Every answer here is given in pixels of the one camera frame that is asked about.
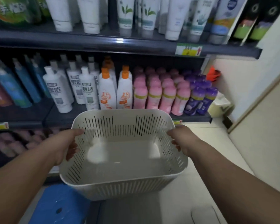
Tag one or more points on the green yellow price tag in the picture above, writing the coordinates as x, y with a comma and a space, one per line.
188, 49

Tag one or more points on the row of pink tall bottles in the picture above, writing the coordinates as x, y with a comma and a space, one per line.
11, 144

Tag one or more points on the green spray cleaner twin pack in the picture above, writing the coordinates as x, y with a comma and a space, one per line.
44, 9
11, 11

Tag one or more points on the row of white Manting tubes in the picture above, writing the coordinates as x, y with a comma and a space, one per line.
176, 20

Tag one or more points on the dark grey shelf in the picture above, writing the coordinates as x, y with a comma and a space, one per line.
84, 41

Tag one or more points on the wooden door frame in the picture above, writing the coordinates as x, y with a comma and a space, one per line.
238, 121

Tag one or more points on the small cream trash bin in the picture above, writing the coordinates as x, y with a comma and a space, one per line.
220, 106

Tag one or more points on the row of green-leaf tubes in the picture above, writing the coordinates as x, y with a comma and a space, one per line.
126, 16

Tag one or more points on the person's left forearm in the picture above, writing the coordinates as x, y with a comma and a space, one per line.
21, 184

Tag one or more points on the beige wooden door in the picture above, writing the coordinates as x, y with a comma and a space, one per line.
266, 142

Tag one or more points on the Nivea Men tube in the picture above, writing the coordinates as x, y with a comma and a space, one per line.
224, 20

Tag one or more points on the pink bottles on lower shelf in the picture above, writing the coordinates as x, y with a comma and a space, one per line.
154, 97

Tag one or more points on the cream slotted plastic basket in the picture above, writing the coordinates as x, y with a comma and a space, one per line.
121, 165

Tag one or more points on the person's left hand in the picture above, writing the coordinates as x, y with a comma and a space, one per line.
65, 144

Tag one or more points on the purple bottles on lower shelf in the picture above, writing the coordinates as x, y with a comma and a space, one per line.
198, 100

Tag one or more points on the person's right forearm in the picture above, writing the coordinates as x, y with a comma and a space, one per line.
242, 191

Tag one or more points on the person's right hand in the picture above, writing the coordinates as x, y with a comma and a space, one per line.
186, 139

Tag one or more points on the seaweed print white tube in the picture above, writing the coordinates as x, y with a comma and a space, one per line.
199, 18

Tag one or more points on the white board panel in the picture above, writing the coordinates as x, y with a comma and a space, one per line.
259, 67

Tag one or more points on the rows of plain white tubes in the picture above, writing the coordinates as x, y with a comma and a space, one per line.
91, 16

